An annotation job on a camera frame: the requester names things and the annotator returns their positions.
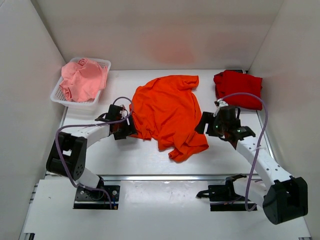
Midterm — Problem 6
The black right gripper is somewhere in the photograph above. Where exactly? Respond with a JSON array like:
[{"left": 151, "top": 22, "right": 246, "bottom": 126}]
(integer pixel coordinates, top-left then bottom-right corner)
[{"left": 194, "top": 112, "right": 227, "bottom": 138}]

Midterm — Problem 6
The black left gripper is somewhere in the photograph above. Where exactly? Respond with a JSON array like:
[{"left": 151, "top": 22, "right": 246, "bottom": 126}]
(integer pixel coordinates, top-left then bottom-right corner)
[{"left": 113, "top": 114, "right": 138, "bottom": 140}]

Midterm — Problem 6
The orange t shirt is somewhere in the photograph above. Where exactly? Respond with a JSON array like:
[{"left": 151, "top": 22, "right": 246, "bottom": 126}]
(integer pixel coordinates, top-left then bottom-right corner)
[{"left": 129, "top": 75, "right": 209, "bottom": 163}]

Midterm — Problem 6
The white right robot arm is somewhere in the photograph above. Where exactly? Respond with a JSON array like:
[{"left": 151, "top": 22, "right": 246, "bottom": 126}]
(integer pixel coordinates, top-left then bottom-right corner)
[{"left": 195, "top": 105, "right": 308, "bottom": 225}]

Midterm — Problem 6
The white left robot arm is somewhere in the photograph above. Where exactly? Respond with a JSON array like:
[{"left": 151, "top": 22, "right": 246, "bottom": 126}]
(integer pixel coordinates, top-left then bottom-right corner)
[{"left": 46, "top": 104, "right": 138, "bottom": 199}]

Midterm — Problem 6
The red folded t shirt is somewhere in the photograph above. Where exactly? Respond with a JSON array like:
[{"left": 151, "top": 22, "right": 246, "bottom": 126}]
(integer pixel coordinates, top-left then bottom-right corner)
[{"left": 213, "top": 70, "right": 263, "bottom": 111}]

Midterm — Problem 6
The pink t shirt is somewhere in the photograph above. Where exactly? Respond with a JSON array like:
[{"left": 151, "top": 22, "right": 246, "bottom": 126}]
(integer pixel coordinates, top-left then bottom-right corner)
[{"left": 59, "top": 58, "right": 108, "bottom": 103}]

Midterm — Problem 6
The white plastic basket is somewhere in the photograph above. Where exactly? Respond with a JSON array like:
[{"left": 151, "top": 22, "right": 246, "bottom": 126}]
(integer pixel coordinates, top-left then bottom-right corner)
[{"left": 50, "top": 57, "right": 111, "bottom": 110}]

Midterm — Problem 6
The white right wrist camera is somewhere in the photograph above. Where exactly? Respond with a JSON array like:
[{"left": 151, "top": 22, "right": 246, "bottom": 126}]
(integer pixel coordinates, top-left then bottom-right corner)
[{"left": 214, "top": 99, "right": 229, "bottom": 110}]

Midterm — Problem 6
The aluminium table rail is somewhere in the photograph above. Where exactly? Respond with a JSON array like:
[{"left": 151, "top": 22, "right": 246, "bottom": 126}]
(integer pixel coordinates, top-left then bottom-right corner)
[{"left": 99, "top": 174, "right": 263, "bottom": 182}]

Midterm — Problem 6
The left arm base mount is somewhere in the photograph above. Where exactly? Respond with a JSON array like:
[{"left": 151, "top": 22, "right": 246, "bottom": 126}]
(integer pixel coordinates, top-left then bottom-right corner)
[{"left": 73, "top": 180, "right": 121, "bottom": 210}]

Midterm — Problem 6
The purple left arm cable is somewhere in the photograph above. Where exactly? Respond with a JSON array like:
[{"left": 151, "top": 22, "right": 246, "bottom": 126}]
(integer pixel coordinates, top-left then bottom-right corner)
[{"left": 54, "top": 96, "right": 135, "bottom": 210}]

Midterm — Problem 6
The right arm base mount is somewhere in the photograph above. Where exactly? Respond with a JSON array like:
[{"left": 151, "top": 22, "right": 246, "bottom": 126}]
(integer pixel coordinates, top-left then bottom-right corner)
[{"left": 195, "top": 174, "right": 248, "bottom": 212}]

